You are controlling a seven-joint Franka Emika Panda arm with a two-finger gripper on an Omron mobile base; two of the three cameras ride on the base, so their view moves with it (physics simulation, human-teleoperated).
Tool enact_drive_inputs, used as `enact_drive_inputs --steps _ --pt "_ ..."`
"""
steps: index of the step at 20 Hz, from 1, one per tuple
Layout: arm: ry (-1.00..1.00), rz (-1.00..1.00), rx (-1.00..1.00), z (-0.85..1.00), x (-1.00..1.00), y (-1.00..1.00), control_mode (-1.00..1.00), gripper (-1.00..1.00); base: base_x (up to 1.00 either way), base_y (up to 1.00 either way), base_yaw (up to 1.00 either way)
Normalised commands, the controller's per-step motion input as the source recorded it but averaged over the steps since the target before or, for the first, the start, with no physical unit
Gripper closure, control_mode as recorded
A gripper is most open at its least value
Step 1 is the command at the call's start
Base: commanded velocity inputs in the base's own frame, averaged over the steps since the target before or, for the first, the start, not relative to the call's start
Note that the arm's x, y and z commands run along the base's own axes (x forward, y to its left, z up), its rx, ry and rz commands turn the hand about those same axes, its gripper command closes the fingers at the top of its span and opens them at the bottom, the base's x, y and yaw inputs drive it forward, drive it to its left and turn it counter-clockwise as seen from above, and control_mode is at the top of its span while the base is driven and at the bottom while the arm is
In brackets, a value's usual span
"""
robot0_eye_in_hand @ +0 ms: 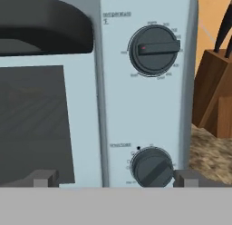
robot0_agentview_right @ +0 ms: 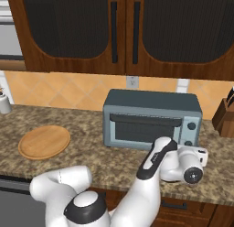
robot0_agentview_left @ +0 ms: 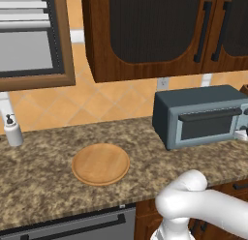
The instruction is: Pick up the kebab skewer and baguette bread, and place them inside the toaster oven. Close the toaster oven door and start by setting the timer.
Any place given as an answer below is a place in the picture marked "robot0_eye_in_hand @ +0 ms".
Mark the white toaster oven door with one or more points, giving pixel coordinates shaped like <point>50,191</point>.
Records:
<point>45,119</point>

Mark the black temperature knob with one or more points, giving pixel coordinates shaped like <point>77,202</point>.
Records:
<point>154,50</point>

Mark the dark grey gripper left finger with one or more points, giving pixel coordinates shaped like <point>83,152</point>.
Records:
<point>42,178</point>

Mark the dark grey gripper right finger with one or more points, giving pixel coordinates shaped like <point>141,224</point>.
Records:
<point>188,178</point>

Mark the white toaster oven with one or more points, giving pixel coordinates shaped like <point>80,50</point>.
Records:
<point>148,107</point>

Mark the black timer knob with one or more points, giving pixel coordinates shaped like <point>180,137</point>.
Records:
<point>152,167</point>

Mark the wooden knife block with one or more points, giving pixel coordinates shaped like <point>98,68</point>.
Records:
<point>215,92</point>

